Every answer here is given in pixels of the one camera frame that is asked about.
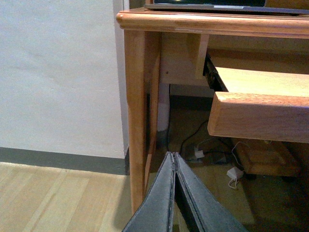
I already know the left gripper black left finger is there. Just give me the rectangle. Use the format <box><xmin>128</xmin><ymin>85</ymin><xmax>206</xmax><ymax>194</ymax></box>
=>
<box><xmin>123</xmin><ymin>152</ymin><xmax>174</xmax><ymax>232</ymax></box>

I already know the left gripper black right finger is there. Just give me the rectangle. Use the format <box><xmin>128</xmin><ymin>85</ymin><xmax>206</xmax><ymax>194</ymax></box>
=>
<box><xmin>174</xmin><ymin>153</ymin><xmax>247</xmax><ymax>232</ymax></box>

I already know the white power adapter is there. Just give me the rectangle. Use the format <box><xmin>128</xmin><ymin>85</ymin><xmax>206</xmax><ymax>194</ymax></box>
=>
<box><xmin>226</xmin><ymin>167</ymin><xmax>244</xmax><ymax>189</ymax></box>

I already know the small wooden rolling stand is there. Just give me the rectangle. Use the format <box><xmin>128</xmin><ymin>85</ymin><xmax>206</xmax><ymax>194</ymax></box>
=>
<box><xmin>231</xmin><ymin>138</ymin><xmax>301</xmax><ymax>179</ymax></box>

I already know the white pipe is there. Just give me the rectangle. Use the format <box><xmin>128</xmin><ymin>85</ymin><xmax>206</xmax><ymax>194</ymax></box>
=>
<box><xmin>156</xmin><ymin>83</ymin><xmax>170</xmax><ymax>147</ymax></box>

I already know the wooden keyboard tray drawer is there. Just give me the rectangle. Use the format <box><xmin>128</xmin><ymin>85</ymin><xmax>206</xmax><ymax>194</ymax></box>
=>
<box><xmin>208</xmin><ymin>68</ymin><xmax>309</xmax><ymax>143</ymax></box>

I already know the wooden desk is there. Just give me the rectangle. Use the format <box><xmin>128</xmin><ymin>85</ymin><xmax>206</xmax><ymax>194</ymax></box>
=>
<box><xmin>116</xmin><ymin>8</ymin><xmax>309</xmax><ymax>212</ymax></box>

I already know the laptop computer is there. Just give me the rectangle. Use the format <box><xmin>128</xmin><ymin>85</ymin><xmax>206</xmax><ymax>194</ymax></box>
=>
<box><xmin>144</xmin><ymin>0</ymin><xmax>309</xmax><ymax>15</ymax></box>

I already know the white charging cable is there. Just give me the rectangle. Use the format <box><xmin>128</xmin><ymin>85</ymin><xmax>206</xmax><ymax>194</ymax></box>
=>
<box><xmin>231</xmin><ymin>141</ymin><xmax>249</xmax><ymax>170</ymax></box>

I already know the black power cable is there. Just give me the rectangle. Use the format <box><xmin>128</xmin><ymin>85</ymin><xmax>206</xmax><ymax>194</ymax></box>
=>
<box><xmin>166</xmin><ymin>84</ymin><xmax>232</xmax><ymax>165</ymax></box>

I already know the black drawer slide rail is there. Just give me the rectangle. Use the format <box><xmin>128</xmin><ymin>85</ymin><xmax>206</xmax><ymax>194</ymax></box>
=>
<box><xmin>203</xmin><ymin>52</ymin><xmax>228</xmax><ymax>92</ymax></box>

